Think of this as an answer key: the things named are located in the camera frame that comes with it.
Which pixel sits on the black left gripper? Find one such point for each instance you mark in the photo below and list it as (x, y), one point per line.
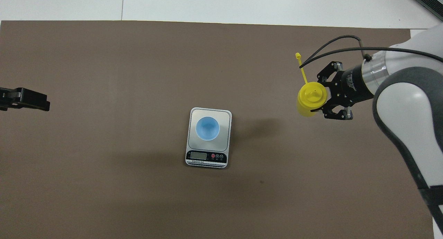
(8, 99)

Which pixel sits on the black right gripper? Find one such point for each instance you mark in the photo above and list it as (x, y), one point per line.
(353, 83)

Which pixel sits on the yellow squeeze bottle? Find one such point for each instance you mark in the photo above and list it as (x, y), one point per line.
(311, 95)

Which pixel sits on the light blue plastic cup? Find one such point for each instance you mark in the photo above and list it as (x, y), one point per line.
(207, 128)

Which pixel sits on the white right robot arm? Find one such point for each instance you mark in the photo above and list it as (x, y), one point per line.
(408, 104)

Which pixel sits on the silver digital kitchen scale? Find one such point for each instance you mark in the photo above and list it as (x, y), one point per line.
(209, 156)

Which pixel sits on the brown paper table mat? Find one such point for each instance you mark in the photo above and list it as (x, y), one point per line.
(138, 76)

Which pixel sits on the silver ribbed metal device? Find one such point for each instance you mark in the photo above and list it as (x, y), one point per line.
(431, 0)

